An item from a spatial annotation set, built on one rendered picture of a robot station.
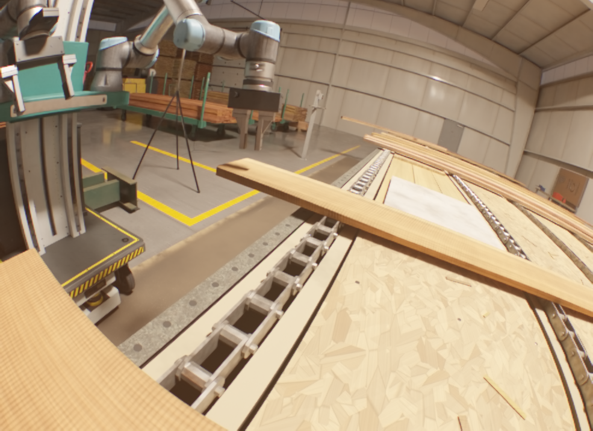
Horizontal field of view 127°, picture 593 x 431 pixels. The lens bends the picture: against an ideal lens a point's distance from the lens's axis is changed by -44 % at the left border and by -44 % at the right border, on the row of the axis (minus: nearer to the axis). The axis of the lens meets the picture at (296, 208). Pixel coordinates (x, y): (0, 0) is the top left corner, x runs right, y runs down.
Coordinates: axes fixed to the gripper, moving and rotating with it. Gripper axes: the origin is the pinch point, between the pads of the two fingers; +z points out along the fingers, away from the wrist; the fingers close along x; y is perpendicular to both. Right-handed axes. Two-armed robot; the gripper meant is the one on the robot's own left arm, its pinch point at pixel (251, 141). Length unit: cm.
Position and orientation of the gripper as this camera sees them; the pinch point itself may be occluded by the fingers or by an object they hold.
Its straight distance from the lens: 70.2
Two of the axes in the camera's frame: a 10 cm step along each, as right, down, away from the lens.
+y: -0.6, 3.5, -9.4
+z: -1.3, 9.3, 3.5
